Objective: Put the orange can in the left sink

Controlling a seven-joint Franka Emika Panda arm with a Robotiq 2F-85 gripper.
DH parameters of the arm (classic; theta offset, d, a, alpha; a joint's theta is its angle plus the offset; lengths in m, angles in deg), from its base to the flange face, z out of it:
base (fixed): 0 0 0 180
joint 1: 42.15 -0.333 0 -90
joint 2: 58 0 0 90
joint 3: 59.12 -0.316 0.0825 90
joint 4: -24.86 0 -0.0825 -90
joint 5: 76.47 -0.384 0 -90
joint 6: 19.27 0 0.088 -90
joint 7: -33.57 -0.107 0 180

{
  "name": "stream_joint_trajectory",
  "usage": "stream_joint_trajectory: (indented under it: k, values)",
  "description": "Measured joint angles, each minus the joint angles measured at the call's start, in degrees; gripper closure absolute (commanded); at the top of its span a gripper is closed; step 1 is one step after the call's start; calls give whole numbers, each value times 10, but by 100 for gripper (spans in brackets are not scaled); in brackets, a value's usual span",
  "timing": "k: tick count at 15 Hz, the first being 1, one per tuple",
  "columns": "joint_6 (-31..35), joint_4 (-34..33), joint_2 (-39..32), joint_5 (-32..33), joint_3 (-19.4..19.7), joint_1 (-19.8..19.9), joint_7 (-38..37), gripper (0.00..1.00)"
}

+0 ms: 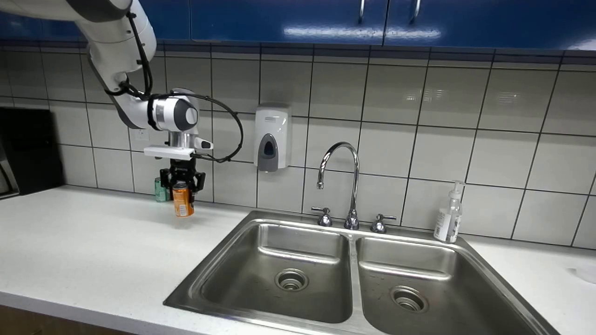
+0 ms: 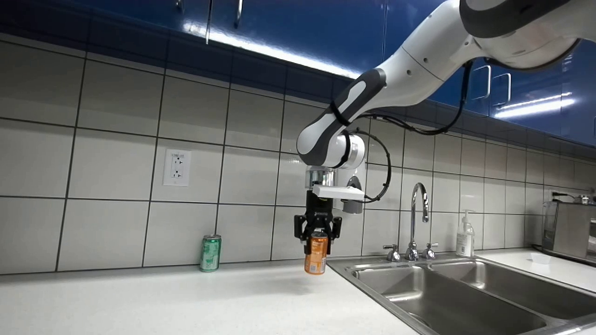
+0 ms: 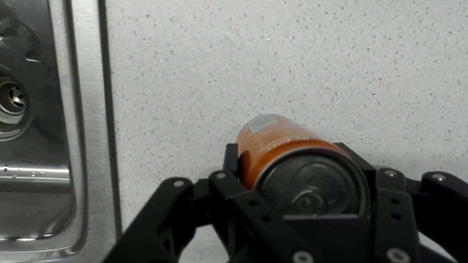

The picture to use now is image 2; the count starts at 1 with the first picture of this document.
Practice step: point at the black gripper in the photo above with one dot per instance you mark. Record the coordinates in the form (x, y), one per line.
(318, 210)

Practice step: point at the orange soda can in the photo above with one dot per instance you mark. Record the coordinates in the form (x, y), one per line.
(314, 257)

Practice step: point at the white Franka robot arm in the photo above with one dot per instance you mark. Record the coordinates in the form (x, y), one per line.
(434, 56)

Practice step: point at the green soda can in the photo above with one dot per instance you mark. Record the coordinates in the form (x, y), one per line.
(210, 253)

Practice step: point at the stainless steel double sink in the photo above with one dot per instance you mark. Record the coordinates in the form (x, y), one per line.
(471, 298)

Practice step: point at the chrome gooseneck faucet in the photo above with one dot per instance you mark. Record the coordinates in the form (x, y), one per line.
(413, 229)

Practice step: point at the white pump soap bottle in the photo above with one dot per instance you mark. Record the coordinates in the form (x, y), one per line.
(463, 240)

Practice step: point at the silver countertop appliance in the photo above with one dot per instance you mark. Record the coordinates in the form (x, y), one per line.
(570, 229)

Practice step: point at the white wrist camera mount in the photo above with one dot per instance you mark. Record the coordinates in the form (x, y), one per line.
(335, 192)

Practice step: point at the white wall soap dispenser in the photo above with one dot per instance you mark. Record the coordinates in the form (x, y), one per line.
(354, 207)

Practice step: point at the white wall power outlet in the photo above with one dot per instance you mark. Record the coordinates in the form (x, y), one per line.
(177, 168)

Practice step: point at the blue wall cabinets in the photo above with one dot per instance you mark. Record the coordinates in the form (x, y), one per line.
(298, 28)

